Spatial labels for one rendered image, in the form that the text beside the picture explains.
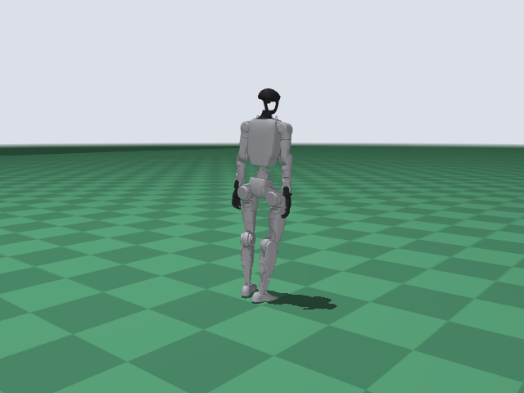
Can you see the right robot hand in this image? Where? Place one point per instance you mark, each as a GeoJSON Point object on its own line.
{"type": "Point", "coordinates": [287, 194]}

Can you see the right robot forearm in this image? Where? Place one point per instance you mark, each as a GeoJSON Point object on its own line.
{"type": "Point", "coordinates": [286, 173]}

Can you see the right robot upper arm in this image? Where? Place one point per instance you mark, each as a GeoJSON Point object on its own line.
{"type": "Point", "coordinates": [285, 131]}

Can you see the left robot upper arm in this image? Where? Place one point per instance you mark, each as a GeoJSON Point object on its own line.
{"type": "Point", "coordinates": [242, 154]}

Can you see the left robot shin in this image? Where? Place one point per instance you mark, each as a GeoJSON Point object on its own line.
{"type": "Point", "coordinates": [247, 258]}

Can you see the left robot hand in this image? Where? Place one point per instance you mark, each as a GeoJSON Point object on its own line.
{"type": "Point", "coordinates": [236, 202]}

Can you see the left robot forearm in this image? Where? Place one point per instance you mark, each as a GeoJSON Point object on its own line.
{"type": "Point", "coordinates": [241, 171]}

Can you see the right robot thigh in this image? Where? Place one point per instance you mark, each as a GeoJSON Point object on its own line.
{"type": "Point", "coordinates": [277, 201]}

